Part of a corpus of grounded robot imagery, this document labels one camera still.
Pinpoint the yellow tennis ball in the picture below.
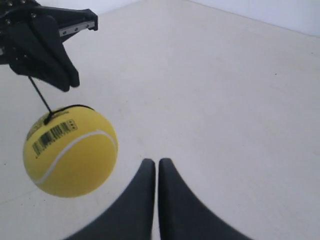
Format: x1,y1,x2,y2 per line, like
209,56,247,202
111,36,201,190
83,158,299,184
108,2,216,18
23,104,118,198

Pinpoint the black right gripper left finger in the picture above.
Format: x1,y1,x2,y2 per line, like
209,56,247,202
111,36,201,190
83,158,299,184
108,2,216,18
67,158,156,240

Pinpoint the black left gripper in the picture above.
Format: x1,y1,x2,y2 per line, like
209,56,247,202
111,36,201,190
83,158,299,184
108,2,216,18
0,0,98,92

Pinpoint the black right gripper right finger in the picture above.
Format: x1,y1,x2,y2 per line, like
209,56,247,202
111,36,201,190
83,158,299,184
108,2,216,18
158,158,249,240

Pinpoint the black hanging string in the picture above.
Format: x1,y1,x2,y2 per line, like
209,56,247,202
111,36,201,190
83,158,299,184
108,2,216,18
27,75,95,125

